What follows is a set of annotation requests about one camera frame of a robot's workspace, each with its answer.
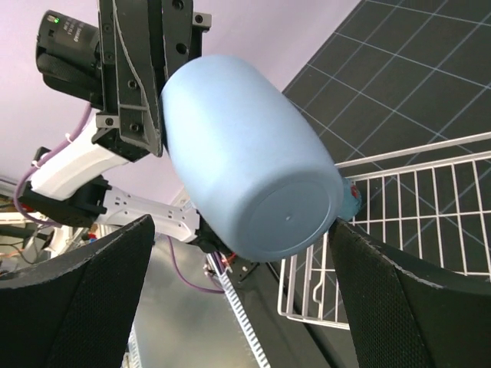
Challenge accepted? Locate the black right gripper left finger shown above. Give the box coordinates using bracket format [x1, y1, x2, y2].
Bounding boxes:
[1, 215, 155, 367]

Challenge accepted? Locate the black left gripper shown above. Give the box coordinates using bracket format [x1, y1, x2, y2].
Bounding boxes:
[35, 0, 212, 157]

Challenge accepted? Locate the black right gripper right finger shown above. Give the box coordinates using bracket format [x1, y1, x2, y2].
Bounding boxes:
[328, 220, 490, 367]

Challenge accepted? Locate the blue glazed ceramic mug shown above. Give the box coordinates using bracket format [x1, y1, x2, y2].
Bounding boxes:
[338, 177, 362, 221]

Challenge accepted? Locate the light blue plastic cup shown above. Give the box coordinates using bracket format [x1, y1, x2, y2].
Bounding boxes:
[161, 55, 344, 262]

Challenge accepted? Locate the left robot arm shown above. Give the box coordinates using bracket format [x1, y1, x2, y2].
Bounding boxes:
[14, 1, 211, 242]

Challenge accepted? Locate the black grid mat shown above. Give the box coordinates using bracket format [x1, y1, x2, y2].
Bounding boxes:
[282, 0, 491, 277]

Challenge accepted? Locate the white wire dish rack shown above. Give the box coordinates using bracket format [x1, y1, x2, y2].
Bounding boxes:
[277, 133, 490, 330]

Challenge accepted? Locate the white slotted cable duct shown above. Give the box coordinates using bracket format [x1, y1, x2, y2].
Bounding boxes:
[207, 253, 272, 368]

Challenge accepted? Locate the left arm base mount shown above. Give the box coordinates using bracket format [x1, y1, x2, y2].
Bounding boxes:
[192, 222, 259, 284]

